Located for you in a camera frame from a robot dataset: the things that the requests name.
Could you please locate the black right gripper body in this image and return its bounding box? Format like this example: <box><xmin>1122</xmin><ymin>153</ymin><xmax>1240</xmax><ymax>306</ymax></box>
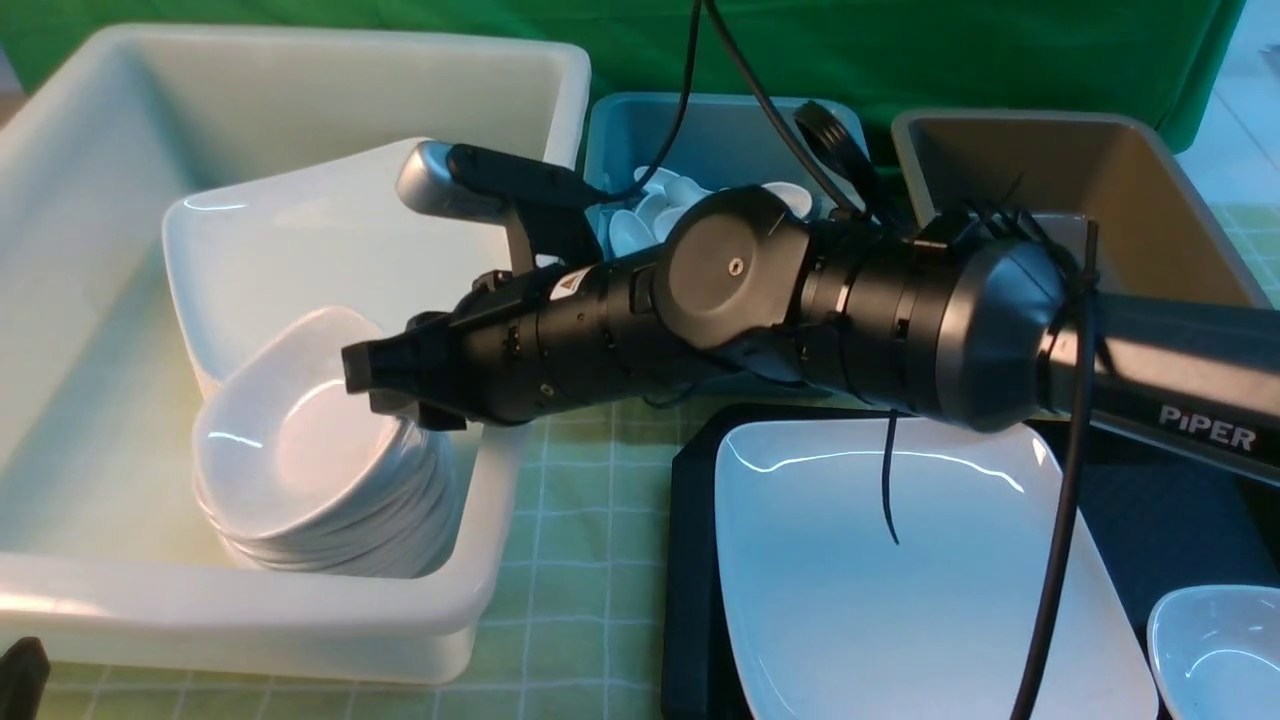
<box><xmin>404</xmin><ymin>249</ymin><xmax>701</xmax><ymax>430</ymax></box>

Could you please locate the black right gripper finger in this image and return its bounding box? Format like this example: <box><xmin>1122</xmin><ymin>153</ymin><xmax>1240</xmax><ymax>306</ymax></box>
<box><xmin>342</xmin><ymin>334</ymin><xmax>451</xmax><ymax>416</ymax></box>

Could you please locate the white bowl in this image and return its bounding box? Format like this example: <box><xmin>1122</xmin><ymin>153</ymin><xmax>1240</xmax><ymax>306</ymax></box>
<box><xmin>192</xmin><ymin>307</ymin><xmax>440</xmax><ymax>543</ymax></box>
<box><xmin>1147</xmin><ymin>585</ymin><xmax>1279</xmax><ymax>719</ymax></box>

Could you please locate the white square rice plate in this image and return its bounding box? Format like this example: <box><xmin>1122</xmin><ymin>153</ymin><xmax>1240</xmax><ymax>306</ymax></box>
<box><xmin>714</xmin><ymin>418</ymin><xmax>1158</xmax><ymax>720</ymax></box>

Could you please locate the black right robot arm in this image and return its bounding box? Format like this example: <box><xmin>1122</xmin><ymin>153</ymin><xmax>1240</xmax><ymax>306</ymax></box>
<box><xmin>340</xmin><ymin>187</ymin><xmax>1277</xmax><ymax>483</ymax></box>

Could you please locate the pile of white spoons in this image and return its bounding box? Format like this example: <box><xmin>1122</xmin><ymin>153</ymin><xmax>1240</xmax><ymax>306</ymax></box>
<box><xmin>604</xmin><ymin>167</ymin><xmax>819</xmax><ymax>258</ymax></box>

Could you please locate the stack of white square plates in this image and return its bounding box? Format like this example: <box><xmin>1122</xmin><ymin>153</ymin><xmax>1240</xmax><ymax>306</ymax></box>
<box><xmin>163</xmin><ymin>138</ymin><xmax>511</xmax><ymax>397</ymax></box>

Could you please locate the stack of white bowls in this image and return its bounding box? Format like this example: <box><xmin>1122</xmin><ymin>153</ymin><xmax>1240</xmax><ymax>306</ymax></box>
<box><xmin>193</xmin><ymin>427</ymin><xmax>456</xmax><ymax>577</ymax></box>

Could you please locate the teal plastic bin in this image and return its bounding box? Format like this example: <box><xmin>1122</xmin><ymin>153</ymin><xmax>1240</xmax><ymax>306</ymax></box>
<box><xmin>582</xmin><ymin>92</ymin><xmax>835</xmax><ymax>214</ymax></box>

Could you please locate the green checkered tablecloth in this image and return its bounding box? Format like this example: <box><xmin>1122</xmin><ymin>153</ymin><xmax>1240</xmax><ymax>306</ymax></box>
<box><xmin>36</xmin><ymin>193</ymin><xmax>1280</xmax><ymax>720</ymax></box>

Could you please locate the large white plastic tub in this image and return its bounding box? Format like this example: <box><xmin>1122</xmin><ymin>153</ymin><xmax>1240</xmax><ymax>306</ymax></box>
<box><xmin>3</xmin><ymin>23</ymin><xmax>591</xmax><ymax>684</ymax></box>

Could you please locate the black object bottom left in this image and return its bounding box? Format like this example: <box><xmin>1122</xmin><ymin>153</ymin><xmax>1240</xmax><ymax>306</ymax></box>
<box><xmin>0</xmin><ymin>635</ymin><xmax>51</xmax><ymax>720</ymax></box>

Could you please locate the brown plastic bin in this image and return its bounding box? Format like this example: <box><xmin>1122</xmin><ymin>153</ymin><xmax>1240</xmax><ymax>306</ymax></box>
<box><xmin>891</xmin><ymin>109</ymin><xmax>1271</xmax><ymax>307</ymax></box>

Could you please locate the black serving tray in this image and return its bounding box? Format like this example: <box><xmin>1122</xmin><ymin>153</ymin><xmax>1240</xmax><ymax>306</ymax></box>
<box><xmin>660</xmin><ymin>404</ymin><xmax>1277</xmax><ymax>719</ymax></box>

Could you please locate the green backdrop cloth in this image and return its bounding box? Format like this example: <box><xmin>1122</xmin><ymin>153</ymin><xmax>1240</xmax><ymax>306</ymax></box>
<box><xmin>1</xmin><ymin>1</ymin><xmax>1244</xmax><ymax>164</ymax></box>

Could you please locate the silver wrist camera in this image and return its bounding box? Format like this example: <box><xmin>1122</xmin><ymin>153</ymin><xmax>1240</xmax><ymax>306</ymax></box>
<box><xmin>396</xmin><ymin>140</ymin><xmax>602</xmax><ymax>272</ymax></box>

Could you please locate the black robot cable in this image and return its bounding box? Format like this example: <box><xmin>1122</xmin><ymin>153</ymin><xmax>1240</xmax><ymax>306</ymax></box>
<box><xmin>1009</xmin><ymin>220</ymin><xmax>1101</xmax><ymax>720</ymax></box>

